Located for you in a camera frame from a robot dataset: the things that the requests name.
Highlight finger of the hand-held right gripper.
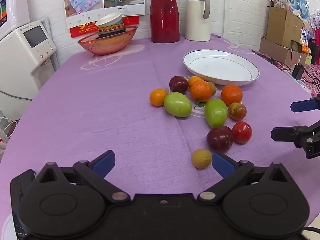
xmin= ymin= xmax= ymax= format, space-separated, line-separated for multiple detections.
xmin=271 ymin=126 xmax=304 ymax=148
xmin=290 ymin=96 xmax=320 ymax=113

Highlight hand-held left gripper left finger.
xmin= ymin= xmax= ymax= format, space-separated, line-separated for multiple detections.
xmin=32 ymin=150 xmax=131 ymax=204

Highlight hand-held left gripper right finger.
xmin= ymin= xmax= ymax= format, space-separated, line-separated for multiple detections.
xmin=197 ymin=152 xmax=293 ymax=204

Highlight small yellow-green round fruit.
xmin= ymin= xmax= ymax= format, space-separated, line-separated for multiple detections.
xmin=191 ymin=149 xmax=213 ymax=170

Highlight dark red plum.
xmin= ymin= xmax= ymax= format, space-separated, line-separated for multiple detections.
xmin=169 ymin=75 xmax=189 ymax=93
xmin=206 ymin=126 xmax=234 ymax=154

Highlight red tomato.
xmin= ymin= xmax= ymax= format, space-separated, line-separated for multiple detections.
xmin=232 ymin=121 xmax=252 ymax=144

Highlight reddish green round fruit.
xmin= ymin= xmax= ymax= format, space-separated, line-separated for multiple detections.
xmin=228 ymin=102 xmax=247 ymax=120

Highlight green jujube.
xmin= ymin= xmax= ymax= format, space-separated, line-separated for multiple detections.
xmin=164 ymin=92 xmax=192 ymax=118
xmin=204 ymin=99 xmax=228 ymax=128

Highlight large orange with leaf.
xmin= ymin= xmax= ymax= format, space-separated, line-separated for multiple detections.
xmin=190 ymin=80 xmax=213 ymax=108

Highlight small yellow orange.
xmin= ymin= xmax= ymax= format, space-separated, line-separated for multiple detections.
xmin=188 ymin=76 xmax=204 ymax=88

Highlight white plate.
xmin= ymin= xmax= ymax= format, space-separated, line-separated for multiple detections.
xmin=182 ymin=49 xmax=260 ymax=86

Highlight white power strip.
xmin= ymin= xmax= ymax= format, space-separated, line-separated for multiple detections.
xmin=285 ymin=70 xmax=309 ymax=88

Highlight black power adapter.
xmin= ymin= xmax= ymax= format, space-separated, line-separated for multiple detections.
xmin=291 ymin=64 xmax=305 ymax=80

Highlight dark patterned cloth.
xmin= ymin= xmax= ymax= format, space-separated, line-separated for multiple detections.
xmin=252 ymin=50 xmax=320 ymax=98

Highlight purple tablecloth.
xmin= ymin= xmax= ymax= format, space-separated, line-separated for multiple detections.
xmin=0 ymin=34 xmax=320 ymax=240

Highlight orange and white packets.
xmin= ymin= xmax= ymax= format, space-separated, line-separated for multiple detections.
xmin=301 ymin=27 xmax=313 ymax=54

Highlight flat cardboard box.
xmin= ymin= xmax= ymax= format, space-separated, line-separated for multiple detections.
xmin=259 ymin=37 xmax=308 ymax=68

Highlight tall cardboard box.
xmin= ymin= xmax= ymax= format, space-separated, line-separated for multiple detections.
xmin=265 ymin=6 xmax=304 ymax=47

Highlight white plastic bag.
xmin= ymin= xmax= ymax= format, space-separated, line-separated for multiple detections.
xmin=0 ymin=120 xmax=18 ymax=161

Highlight patterned bag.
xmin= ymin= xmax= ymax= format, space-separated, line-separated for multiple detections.
xmin=266 ymin=0 xmax=290 ymax=12

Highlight orange glass bowl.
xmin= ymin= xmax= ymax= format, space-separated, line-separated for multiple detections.
xmin=77 ymin=26 xmax=138 ymax=56

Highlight white water dispenser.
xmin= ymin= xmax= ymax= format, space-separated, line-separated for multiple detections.
xmin=0 ymin=17 xmax=59 ymax=122

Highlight white thermos jug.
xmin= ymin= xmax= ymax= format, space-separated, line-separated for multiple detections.
xmin=184 ymin=0 xmax=212 ymax=42

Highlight stack of paper bowls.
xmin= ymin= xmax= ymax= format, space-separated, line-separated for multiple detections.
xmin=95 ymin=12 xmax=123 ymax=27

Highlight red thermos jug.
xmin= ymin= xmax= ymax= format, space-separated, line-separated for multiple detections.
xmin=150 ymin=0 xmax=180 ymax=43

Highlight white water purifier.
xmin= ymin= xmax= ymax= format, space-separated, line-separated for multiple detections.
xmin=0 ymin=0 xmax=30 ymax=40

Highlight grey cable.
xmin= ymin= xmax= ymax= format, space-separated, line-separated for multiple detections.
xmin=0 ymin=90 xmax=33 ymax=102

